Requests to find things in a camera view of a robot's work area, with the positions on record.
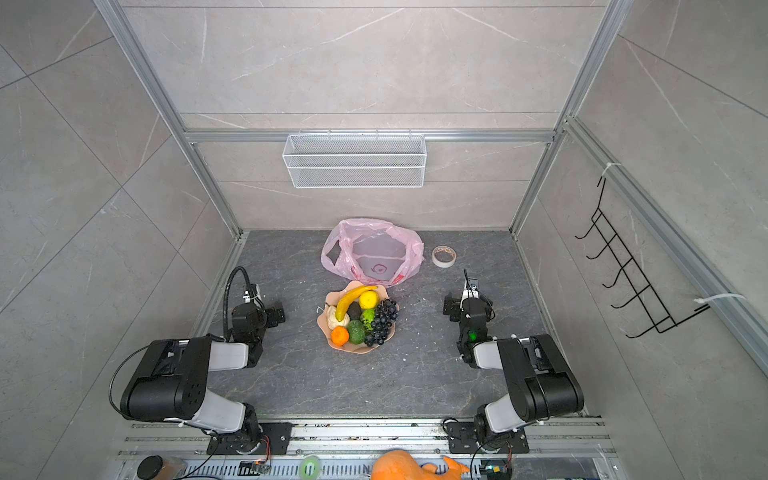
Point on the beige bumpy fruit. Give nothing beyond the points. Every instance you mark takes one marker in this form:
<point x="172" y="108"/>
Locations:
<point x="333" y="321"/>

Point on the orange tangerine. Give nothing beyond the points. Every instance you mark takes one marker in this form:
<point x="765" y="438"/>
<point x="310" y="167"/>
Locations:
<point x="340" y="336"/>

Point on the black wire hook rack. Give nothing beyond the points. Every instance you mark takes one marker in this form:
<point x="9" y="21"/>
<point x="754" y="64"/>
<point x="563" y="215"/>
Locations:
<point x="629" y="272"/>

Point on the yellow green banana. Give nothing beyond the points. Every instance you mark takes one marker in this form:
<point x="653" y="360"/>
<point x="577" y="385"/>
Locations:
<point x="349" y="297"/>

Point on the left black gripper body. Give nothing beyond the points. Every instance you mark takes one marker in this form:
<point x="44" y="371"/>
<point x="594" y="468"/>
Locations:
<point x="268" y="320"/>

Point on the dark round bottle cap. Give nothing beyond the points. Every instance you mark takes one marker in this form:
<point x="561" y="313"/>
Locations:
<point x="150" y="468"/>

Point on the dark purple grape bunch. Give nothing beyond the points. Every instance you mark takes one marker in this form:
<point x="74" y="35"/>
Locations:
<point x="386" y="316"/>

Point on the green bumpy fruit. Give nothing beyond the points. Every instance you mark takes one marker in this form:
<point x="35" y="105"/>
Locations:
<point x="367" y="318"/>

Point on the white wire mesh basket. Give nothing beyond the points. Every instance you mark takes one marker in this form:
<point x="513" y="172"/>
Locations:
<point x="360" y="160"/>

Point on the pink plastic bag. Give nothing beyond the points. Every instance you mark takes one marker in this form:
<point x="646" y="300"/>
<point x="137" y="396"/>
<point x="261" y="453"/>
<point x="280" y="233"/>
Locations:
<point x="373" y="252"/>

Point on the green tape roll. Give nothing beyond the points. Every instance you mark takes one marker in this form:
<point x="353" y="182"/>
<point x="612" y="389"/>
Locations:
<point x="310" y="468"/>

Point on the beige flower-shaped plate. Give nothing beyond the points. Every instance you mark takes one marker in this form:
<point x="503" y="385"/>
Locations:
<point x="332" y="299"/>

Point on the white tape roll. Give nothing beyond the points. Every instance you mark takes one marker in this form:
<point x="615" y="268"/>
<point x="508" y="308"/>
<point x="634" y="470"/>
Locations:
<point x="443" y="256"/>

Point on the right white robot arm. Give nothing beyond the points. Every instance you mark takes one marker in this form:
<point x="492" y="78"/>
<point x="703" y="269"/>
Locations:
<point x="540" y="383"/>

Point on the yellow lemon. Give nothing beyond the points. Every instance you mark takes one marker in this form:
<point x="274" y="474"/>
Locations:
<point x="369" y="300"/>

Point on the dark avocado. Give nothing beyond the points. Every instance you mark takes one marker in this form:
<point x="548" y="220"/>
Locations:
<point x="354" y="311"/>

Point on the smooth green mango fruit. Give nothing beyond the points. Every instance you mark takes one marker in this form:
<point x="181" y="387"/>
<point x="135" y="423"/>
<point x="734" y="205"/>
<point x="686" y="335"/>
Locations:
<point x="357" y="332"/>

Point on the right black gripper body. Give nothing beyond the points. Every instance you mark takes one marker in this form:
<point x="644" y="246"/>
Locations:
<point x="456" y="306"/>

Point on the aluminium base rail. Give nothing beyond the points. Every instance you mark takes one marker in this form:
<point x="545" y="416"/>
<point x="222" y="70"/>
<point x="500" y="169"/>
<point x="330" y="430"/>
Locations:
<point x="562" y="448"/>

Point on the orange plush toy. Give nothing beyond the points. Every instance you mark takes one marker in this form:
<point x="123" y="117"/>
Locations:
<point x="400" y="465"/>

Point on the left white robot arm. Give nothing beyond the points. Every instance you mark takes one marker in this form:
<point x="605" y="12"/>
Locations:
<point x="170" y="385"/>

